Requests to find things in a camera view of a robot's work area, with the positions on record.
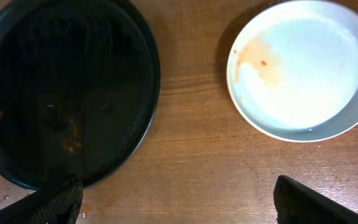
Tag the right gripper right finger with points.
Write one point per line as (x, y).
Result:
(295, 203)

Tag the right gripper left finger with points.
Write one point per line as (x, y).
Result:
(54, 204)

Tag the grey-white plate with sauce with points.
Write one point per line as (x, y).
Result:
(292, 71)

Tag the round black serving tray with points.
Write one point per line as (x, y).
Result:
(79, 86)

